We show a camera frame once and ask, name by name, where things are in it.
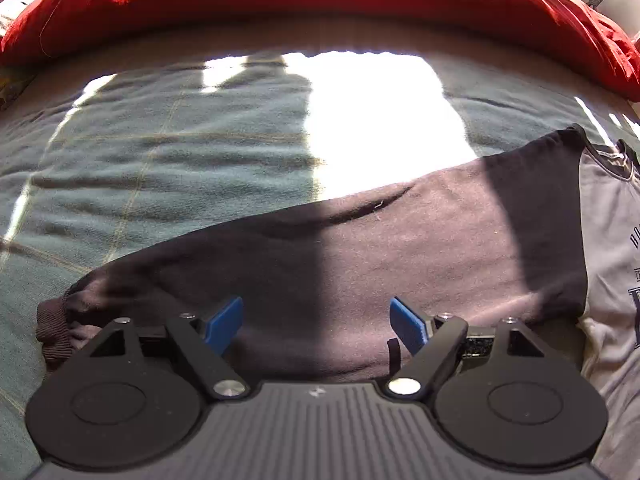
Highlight grey and black raglan sweatshirt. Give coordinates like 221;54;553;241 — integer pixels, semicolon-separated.
36;124;640;480

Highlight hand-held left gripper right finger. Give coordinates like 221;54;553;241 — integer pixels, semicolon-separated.
386;297;547;397

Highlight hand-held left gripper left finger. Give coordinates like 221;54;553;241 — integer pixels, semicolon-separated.
89;296;248;401

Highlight green checked blanket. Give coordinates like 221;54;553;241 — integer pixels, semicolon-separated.
0;15;640;480

